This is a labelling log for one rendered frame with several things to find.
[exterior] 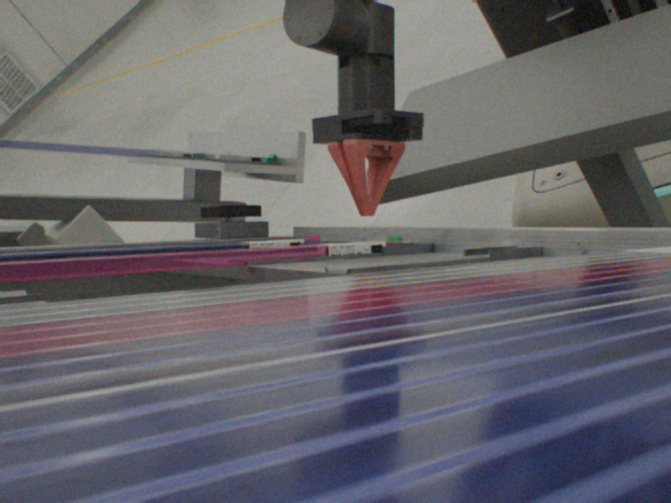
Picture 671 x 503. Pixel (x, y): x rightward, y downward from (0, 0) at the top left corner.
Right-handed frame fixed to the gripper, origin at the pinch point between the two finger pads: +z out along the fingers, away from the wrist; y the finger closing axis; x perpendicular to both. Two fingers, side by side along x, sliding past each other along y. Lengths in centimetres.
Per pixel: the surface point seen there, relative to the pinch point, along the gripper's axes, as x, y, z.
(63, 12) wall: 247, -753, -209
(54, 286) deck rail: -28.6, -8.0, 6.5
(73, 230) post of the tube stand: -15.9, -37.3, 2.3
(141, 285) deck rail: -20.6, -8.1, 7.0
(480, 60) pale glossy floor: 158, -118, -51
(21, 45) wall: 203, -752, -169
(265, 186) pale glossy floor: 114, -187, -9
